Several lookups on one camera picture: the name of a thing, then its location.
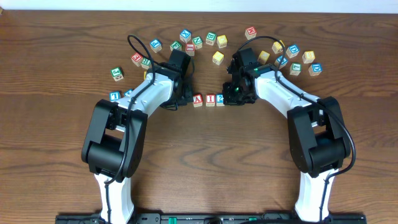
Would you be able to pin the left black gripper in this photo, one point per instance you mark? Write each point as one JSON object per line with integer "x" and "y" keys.
{"x": 187, "y": 94}

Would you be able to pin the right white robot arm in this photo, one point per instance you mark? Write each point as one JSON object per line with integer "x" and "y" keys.
{"x": 318, "y": 139}

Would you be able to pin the blue L wooden block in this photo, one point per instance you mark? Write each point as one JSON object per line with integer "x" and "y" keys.
{"x": 115, "y": 95}

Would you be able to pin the green N wooden block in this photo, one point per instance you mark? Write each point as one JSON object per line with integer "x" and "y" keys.
{"x": 198, "y": 43}

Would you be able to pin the blue D wooden block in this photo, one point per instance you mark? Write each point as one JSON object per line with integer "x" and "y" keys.
{"x": 292, "y": 51}

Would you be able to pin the green 7 wooden block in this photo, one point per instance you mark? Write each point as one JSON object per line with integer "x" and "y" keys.
{"x": 295, "y": 69}

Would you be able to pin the red H wooden block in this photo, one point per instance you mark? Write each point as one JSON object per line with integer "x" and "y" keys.
{"x": 250, "y": 32}

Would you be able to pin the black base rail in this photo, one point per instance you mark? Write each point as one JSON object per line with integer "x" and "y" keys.
{"x": 155, "y": 218}

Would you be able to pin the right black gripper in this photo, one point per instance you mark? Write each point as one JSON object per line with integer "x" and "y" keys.
{"x": 232, "y": 97}

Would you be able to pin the green F wooden block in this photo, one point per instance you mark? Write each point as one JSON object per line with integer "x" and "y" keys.
{"x": 175, "y": 45}

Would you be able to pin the yellow block beside B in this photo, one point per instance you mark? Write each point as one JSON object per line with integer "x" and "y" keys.
{"x": 222, "y": 41}

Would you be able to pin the yellow block row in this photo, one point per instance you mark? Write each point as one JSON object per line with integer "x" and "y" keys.
{"x": 263, "y": 57}
{"x": 217, "y": 58}

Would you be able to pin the green B wooden block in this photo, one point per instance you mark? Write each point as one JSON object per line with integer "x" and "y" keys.
{"x": 211, "y": 38}

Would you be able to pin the red block beside F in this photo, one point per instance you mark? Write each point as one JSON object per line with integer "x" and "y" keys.
{"x": 190, "y": 49}

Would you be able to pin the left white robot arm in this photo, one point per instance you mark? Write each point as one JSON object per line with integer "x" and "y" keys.
{"x": 115, "y": 138}

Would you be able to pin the green J wooden block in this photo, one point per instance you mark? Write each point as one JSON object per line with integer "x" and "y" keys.
{"x": 117, "y": 74}

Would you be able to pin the blue 5 wooden block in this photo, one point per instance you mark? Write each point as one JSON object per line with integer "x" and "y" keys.
{"x": 281, "y": 61}

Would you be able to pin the yellow block upper right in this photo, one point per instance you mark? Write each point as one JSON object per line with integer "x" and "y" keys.
{"x": 278, "y": 47}

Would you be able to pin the yellow 8 wooden block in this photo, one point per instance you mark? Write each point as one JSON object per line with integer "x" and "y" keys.
{"x": 308, "y": 57}

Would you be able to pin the red A wooden block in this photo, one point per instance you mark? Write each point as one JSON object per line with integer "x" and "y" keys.
{"x": 197, "y": 100}

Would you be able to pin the red I wooden block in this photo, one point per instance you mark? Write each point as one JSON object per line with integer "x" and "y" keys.
{"x": 210, "y": 100}

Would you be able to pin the yellow block right row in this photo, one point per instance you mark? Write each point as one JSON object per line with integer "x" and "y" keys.
{"x": 263, "y": 57}

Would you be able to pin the blue P wooden block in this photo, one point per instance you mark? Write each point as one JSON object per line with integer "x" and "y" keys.
{"x": 156, "y": 45}

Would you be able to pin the blue 2 wooden block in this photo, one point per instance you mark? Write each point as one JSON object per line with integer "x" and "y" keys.
{"x": 219, "y": 100}

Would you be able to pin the green R wooden block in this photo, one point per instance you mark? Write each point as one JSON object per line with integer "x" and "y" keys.
{"x": 146, "y": 63}

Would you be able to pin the blue X wooden block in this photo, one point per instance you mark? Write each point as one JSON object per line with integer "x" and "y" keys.
{"x": 185, "y": 36}

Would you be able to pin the yellow block centre row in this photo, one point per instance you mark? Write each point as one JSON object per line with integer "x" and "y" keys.
{"x": 217, "y": 58}

